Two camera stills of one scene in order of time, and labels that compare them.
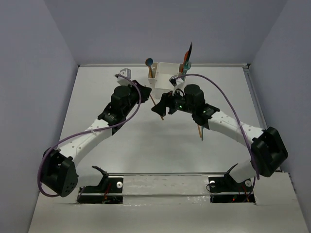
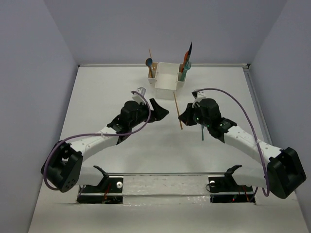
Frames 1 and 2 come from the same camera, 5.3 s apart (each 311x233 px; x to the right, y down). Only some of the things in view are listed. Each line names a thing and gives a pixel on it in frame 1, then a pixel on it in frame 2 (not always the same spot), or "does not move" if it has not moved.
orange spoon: (149, 72) does not move
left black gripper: (142, 89) → (151, 112)
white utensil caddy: (162, 72) does not move
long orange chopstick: (199, 129) → (178, 111)
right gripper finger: (166, 97) → (190, 110)
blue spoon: (149, 62) does not move
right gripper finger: (160, 108) → (185, 118)
